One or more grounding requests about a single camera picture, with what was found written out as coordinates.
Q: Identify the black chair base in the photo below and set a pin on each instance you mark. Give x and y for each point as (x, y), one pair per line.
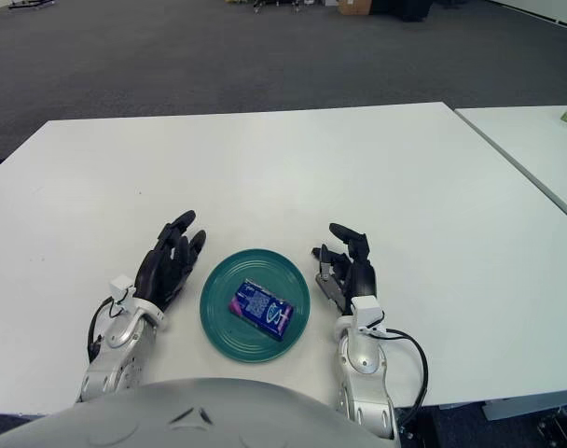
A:
(267, 4)

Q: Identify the green round plate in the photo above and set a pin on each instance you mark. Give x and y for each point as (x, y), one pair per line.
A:
(223, 322)

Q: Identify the grey table frame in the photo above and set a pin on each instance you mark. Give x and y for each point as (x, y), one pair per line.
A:
(521, 410)

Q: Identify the blue gum pack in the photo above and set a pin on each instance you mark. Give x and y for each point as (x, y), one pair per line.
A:
(262, 310)

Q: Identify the grey robot torso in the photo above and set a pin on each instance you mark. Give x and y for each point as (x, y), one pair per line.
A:
(171, 420)

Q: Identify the brown cardboard box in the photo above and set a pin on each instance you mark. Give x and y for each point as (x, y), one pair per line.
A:
(355, 5)

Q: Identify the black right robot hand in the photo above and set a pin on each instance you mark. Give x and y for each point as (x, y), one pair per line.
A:
(360, 275)

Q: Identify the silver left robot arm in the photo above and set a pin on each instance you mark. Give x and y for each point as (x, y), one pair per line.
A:
(115, 345)

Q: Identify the black equipment base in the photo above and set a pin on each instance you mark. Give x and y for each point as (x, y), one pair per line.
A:
(561, 431)

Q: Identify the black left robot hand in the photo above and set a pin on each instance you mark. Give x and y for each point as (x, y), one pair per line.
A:
(162, 275)

